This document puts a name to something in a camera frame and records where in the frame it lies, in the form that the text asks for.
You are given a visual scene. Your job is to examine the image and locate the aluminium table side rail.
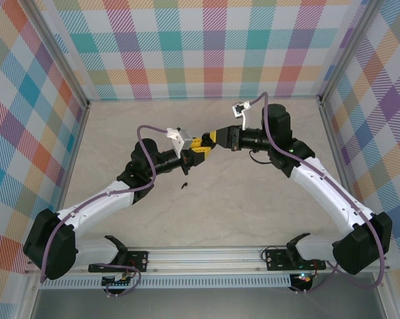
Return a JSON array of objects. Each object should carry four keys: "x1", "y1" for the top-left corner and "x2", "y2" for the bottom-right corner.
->
[
  {"x1": 318, "y1": 98, "x2": 370, "y2": 247},
  {"x1": 46, "y1": 101, "x2": 91, "y2": 250}
]

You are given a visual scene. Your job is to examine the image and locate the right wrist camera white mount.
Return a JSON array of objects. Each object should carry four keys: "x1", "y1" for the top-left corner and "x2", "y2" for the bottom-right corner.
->
[{"x1": 231, "y1": 101, "x2": 252, "y2": 131}]

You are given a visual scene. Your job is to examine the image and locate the grey metal shelf panel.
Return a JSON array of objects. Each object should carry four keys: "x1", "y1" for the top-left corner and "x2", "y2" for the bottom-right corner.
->
[{"x1": 30, "y1": 286, "x2": 387, "y2": 319}]

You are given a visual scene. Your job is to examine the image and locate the aluminium frame post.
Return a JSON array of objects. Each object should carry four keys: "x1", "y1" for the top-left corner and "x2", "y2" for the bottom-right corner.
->
[
  {"x1": 26, "y1": 0, "x2": 90, "y2": 112},
  {"x1": 318, "y1": 0, "x2": 379, "y2": 106}
]

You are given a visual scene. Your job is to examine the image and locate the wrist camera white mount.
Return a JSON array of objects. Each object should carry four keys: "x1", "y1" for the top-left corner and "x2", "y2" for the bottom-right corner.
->
[
  {"x1": 165, "y1": 128, "x2": 193, "y2": 160},
  {"x1": 231, "y1": 101, "x2": 252, "y2": 131}
]

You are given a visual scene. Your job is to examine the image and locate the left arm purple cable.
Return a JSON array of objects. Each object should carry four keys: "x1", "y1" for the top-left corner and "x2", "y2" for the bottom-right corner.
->
[{"x1": 39, "y1": 124, "x2": 169, "y2": 298}]

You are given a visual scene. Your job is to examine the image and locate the aluminium mounting rail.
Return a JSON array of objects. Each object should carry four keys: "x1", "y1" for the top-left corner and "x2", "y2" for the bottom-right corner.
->
[{"x1": 23, "y1": 245, "x2": 392, "y2": 276}]

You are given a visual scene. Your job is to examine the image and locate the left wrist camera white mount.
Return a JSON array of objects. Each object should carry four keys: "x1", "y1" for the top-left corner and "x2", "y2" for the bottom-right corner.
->
[{"x1": 165, "y1": 128, "x2": 193, "y2": 160}]

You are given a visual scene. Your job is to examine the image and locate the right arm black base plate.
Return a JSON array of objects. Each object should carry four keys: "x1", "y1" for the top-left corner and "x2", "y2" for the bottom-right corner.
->
[{"x1": 264, "y1": 248, "x2": 327, "y2": 272}]

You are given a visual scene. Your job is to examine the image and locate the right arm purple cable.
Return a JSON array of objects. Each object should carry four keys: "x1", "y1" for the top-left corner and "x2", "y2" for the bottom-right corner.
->
[{"x1": 245, "y1": 91, "x2": 387, "y2": 295}]

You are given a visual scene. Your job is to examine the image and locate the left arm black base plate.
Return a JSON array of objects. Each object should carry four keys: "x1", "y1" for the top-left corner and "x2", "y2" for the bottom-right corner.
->
[{"x1": 88, "y1": 249, "x2": 150, "y2": 274}]

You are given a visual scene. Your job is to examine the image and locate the slotted grey cable tray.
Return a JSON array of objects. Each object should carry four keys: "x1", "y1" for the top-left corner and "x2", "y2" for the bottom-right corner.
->
[{"x1": 37, "y1": 276, "x2": 296, "y2": 290}]

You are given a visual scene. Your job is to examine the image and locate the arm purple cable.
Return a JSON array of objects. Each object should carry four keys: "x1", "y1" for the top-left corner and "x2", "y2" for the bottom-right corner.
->
[
  {"x1": 39, "y1": 124, "x2": 169, "y2": 298},
  {"x1": 245, "y1": 91, "x2": 387, "y2": 295}
]

